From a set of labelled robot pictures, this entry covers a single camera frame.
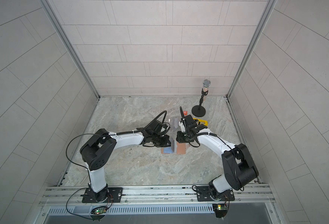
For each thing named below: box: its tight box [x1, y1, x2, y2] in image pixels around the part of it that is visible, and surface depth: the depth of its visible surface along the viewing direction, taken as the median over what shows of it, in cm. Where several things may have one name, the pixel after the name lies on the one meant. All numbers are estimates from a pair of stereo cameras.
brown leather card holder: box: [160, 141, 186, 155], surface depth 88 cm
